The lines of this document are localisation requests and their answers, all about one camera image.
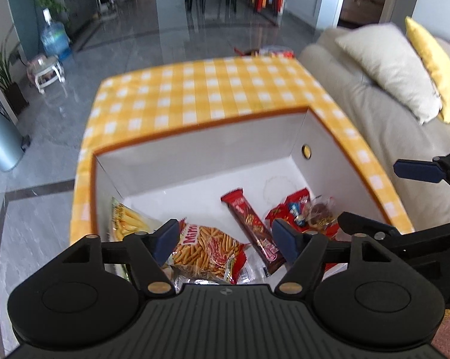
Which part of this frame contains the beige sofa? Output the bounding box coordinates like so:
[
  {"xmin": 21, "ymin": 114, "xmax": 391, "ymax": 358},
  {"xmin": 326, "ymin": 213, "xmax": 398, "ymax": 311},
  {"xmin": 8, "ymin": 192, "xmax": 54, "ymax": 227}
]
[{"xmin": 297, "ymin": 26, "xmax": 450, "ymax": 233}]

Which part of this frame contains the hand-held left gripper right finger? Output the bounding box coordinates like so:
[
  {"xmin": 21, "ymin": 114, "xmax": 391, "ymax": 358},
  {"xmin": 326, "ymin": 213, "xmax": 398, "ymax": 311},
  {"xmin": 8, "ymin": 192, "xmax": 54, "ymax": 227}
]
[{"xmin": 272, "ymin": 218, "xmax": 396, "ymax": 296}]

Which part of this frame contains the yellow cushion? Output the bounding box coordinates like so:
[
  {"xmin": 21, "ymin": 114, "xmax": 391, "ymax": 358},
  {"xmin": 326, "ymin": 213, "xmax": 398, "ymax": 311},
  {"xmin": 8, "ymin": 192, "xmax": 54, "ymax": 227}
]
[{"xmin": 404, "ymin": 16, "xmax": 450, "ymax": 128}]

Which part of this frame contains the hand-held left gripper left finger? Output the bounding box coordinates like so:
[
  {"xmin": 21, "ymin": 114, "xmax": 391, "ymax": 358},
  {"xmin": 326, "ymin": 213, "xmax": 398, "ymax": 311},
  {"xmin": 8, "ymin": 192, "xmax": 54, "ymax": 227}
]
[{"xmin": 58, "ymin": 219, "xmax": 181, "ymax": 296}]

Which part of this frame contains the beige cushion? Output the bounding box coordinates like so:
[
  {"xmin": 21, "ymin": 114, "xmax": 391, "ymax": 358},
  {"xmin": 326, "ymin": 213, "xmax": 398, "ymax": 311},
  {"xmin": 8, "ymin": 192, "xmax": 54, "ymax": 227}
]
[{"xmin": 335, "ymin": 23, "xmax": 443, "ymax": 125}]

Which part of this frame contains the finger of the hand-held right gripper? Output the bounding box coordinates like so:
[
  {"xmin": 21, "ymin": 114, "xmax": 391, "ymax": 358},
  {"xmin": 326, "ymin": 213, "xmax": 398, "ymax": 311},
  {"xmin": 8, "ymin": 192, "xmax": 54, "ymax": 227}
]
[
  {"xmin": 393, "ymin": 147, "xmax": 450, "ymax": 197},
  {"xmin": 337, "ymin": 211, "xmax": 450, "ymax": 270}
]

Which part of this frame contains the grey metal trash can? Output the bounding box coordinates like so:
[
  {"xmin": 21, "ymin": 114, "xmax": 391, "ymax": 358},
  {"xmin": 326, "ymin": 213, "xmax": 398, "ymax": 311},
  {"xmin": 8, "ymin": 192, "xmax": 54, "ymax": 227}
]
[{"xmin": 0, "ymin": 91, "xmax": 25, "ymax": 173}]

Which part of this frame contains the blue water bottle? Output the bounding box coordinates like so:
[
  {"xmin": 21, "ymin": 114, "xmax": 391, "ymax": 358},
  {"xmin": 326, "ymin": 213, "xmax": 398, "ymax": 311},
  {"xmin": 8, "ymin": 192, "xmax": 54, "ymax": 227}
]
[{"xmin": 40, "ymin": 8, "xmax": 72, "ymax": 62}]

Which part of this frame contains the red printed candy packet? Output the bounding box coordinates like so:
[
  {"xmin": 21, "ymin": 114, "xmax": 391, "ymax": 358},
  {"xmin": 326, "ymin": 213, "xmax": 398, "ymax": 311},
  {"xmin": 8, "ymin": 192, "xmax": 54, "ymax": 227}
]
[{"xmin": 265, "ymin": 189, "xmax": 312, "ymax": 233}]

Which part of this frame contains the red chocolate bar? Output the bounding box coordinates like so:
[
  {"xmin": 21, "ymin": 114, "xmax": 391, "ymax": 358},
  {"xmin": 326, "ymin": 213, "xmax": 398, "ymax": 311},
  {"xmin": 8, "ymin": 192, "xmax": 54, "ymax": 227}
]
[{"xmin": 221, "ymin": 189, "xmax": 286, "ymax": 276}]

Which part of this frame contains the small white stool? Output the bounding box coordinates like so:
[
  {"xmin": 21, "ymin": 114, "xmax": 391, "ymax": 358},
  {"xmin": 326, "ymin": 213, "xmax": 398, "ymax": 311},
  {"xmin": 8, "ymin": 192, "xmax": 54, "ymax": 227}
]
[{"xmin": 26, "ymin": 55, "xmax": 66, "ymax": 94}]

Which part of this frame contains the potted long-leaf plant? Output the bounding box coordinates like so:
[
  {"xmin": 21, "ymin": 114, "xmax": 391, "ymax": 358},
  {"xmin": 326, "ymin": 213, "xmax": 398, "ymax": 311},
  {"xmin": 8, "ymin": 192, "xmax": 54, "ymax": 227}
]
[{"xmin": 0, "ymin": 25, "xmax": 30, "ymax": 117}]

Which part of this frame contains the red stick snack bag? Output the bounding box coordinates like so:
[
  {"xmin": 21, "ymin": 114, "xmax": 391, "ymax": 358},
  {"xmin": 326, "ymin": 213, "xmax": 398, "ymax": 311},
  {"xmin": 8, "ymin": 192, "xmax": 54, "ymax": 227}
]
[{"xmin": 160, "ymin": 222, "xmax": 252, "ymax": 284}]

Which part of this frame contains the clear-wrapped chocolate ball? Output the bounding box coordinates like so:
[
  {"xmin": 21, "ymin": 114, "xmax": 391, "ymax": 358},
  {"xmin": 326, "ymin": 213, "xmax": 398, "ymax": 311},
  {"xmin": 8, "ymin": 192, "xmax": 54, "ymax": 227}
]
[{"xmin": 306, "ymin": 195, "xmax": 338, "ymax": 229}]

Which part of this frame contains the orange cardboard box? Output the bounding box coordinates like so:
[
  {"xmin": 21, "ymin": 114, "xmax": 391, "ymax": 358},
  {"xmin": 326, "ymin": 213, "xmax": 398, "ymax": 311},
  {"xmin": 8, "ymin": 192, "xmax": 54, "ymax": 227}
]
[{"xmin": 91, "ymin": 106, "xmax": 394, "ymax": 288}]

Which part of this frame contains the yellow-green fries packet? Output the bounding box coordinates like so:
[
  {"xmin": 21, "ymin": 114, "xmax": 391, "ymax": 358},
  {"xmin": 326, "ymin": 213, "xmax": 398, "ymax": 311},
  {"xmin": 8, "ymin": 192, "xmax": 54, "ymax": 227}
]
[{"xmin": 110, "ymin": 197, "xmax": 163, "ymax": 244}]

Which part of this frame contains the yellow checked tablecloth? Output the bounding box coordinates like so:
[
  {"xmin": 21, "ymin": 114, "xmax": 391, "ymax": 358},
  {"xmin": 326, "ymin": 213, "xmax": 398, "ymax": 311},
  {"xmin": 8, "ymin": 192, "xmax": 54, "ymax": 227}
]
[{"xmin": 69, "ymin": 56, "xmax": 415, "ymax": 246}]

